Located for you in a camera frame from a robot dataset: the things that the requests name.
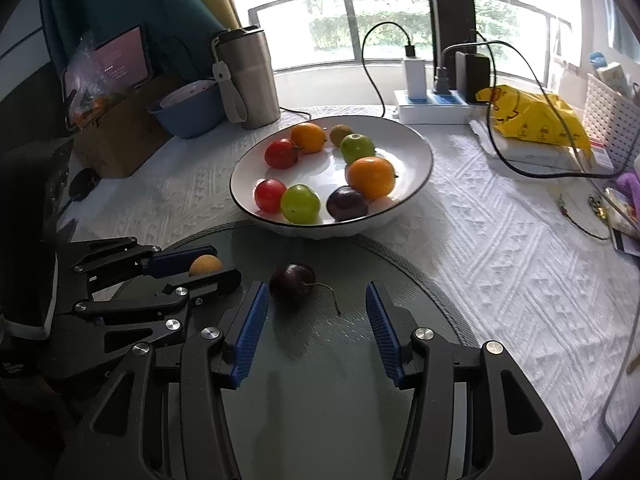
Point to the white perforated basket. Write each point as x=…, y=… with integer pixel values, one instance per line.
x=612, y=120

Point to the tablet with pink screen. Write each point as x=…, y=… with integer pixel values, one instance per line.
x=125, y=57

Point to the black screen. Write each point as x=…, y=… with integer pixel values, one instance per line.
x=25, y=85

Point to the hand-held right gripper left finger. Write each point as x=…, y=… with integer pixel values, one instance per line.
x=250, y=332

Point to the balcony railing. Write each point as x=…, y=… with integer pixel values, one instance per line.
x=350, y=15

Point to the purple cloth pouch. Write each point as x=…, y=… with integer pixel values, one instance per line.
x=630, y=182

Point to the brown cardboard box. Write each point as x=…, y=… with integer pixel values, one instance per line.
x=130, y=135

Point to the flat white box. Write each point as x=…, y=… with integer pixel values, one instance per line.
x=545, y=156

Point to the small brown round fruit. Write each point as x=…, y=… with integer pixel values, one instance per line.
x=342, y=134

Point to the dark window pillar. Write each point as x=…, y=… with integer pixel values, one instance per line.
x=447, y=5

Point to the blue plastic bowl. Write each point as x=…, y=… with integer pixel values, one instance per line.
x=187, y=110

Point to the dark purple plum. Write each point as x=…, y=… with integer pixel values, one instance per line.
x=347, y=203

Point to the orange kumquat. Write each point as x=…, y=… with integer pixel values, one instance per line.
x=371, y=177
x=308, y=137

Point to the yellow plastic bag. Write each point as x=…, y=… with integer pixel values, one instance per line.
x=535, y=115

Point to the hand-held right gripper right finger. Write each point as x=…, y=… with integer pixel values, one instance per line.
x=385, y=332

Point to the white and blue power strip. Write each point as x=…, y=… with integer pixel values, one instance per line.
x=435, y=107

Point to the dark cherry with stem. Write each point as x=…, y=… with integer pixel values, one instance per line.
x=293, y=285

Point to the white ceramic bowl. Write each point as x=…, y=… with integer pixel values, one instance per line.
x=320, y=170

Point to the black charger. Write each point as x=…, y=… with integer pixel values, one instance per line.
x=472, y=75

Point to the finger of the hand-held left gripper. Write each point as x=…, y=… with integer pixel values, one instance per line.
x=210, y=284
x=175, y=260

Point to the white textured tablecloth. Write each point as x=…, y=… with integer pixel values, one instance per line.
x=500, y=270

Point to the teal curtain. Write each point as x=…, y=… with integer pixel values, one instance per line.
x=125, y=0

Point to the clear bag of oranges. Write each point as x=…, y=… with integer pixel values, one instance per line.
x=87, y=85

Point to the stainless steel tumbler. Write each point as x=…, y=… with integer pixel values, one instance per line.
x=247, y=75

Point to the round glass turntable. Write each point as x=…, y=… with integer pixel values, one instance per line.
x=310, y=390

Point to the white charger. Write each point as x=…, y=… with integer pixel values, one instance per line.
x=414, y=77

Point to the small beige round fruit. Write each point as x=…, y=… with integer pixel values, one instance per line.
x=205, y=265

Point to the green round fruit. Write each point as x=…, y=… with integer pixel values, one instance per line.
x=300, y=204
x=357, y=147

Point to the red cherry tomato with stem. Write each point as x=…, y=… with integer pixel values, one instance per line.
x=281, y=154

